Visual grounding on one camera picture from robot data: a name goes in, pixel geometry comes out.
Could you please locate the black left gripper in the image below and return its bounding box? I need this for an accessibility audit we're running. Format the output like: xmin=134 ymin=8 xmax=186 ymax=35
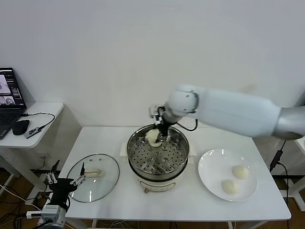
xmin=45 ymin=160 xmax=87 ymax=206

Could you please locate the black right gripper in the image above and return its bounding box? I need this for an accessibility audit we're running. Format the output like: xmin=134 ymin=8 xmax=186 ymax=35
xmin=152 ymin=116 xmax=172 ymax=144

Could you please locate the round glass pot lid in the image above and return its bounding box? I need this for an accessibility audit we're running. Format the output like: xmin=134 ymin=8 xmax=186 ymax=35
xmin=65 ymin=153 xmax=120 ymax=203

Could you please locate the stainless steel steamer basket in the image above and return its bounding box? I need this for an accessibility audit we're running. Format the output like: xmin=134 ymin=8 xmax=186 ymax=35
xmin=120 ymin=123 xmax=197 ymax=177

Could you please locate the cream electric cooker pot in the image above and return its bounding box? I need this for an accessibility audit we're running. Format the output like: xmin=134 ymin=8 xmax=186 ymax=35
xmin=119 ymin=143 xmax=197 ymax=194

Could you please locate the small grey usb device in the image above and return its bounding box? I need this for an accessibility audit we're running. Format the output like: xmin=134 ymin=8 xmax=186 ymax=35
xmin=23 ymin=126 xmax=41 ymax=140

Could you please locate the black computer mouse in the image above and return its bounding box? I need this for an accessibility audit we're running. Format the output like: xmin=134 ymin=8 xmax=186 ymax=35
xmin=12 ymin=119 xmax=31 ymax=136

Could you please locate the white side table beige panel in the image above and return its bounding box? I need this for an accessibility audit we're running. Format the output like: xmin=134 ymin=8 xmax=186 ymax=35
xmin=0 ymin=102 xmax=83 ymax=198

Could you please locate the large white plate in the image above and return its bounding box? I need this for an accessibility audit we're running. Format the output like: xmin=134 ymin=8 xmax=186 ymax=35
xmin=197 ymin=149 xmax=258 ymax=203

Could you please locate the black open laptop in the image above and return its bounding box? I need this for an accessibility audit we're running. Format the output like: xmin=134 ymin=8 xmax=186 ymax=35
xmin=0 ymin=67 xmax=27 ymax=141

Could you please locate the white side table with label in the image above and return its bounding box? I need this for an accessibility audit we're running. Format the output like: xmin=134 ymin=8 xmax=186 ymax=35
xmin=289 ymin=138 xmax=305 ymax=212

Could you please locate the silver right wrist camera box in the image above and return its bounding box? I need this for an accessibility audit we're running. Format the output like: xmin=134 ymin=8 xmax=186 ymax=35
xmin=149 ymin=104 xmax=166 ymax=119

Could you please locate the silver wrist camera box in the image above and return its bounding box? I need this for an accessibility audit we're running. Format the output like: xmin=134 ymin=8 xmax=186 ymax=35
xmin=26 ymin=205 xmax=61 ymax=221
xmin=149 ymin=104 xmax=166 ymax=119

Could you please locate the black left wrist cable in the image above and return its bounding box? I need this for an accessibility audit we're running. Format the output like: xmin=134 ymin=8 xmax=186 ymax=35
xmin=61 ymin=190 xmax=72 ymax=212

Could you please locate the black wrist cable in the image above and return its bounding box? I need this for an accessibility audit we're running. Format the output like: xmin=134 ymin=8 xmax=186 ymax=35
xmin=177 ymin=116 xmax=198 ymax=132
xmin=61 ymin=190 xmax=72 ymax=212

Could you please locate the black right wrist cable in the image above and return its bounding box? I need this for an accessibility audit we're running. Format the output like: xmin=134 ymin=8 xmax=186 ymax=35
xmin=177 ymin=116 xmax=198 ymax=132

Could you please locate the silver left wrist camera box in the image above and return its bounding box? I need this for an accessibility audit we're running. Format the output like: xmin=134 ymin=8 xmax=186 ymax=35
xmin=26 ymin=205 xmax=61 ymax=221

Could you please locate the thin black usb cable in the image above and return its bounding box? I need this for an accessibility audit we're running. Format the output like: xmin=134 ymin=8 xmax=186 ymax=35
xmin=20 ymin=112 xmax=56 ymax=131

